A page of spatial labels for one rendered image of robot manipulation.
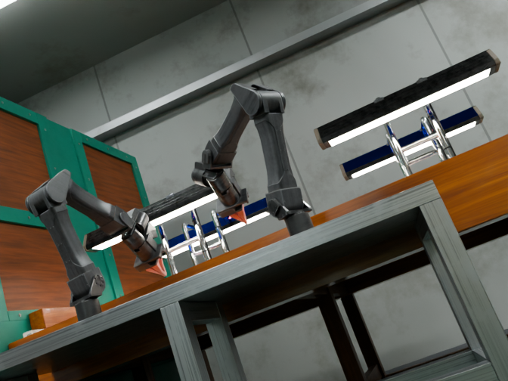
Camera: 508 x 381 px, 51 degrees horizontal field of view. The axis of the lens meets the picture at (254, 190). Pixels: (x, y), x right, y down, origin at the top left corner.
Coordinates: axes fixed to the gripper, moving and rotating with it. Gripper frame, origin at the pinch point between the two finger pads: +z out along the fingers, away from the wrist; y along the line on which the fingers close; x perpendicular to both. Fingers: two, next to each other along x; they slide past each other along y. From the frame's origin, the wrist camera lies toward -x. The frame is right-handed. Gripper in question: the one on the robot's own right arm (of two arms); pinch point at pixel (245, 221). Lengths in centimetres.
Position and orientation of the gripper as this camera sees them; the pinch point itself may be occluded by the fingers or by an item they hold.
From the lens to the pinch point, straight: 164.5
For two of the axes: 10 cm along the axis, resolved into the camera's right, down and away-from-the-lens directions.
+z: 4.4, 7.2, 5.3
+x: 0.5, 5.7, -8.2
